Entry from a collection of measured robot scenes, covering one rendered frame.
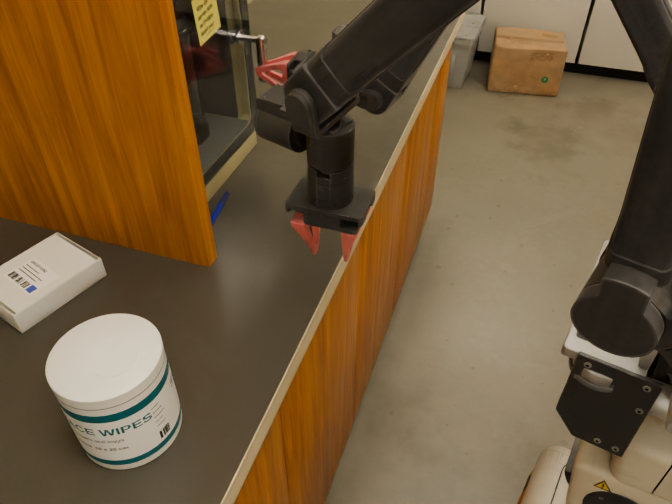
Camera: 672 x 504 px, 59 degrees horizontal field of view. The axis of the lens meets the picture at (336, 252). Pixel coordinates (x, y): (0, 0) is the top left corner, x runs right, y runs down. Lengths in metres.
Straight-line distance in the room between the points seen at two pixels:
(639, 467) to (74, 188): 0.97
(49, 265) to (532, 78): 3.15
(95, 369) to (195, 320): 0.26
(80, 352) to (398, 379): 1.43
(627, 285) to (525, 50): 3.22
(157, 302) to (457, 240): 1.77
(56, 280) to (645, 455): 0.91
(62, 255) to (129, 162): 0.21
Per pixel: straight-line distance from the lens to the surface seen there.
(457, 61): 3.73
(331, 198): 0.72
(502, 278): 2.45
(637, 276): 0.56
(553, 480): 1.62
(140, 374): 0.72
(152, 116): 0.91
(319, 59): 0.61
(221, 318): 0.95
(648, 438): 0.97
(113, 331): 0.77
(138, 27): 0.85
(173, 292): 1.01
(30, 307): 1.02
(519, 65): 3.75
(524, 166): 3.14
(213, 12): 1.10
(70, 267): 1.05
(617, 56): 4.14
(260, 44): 1.18
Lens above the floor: 1.63
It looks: 41 degrees down
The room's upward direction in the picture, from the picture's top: straight up
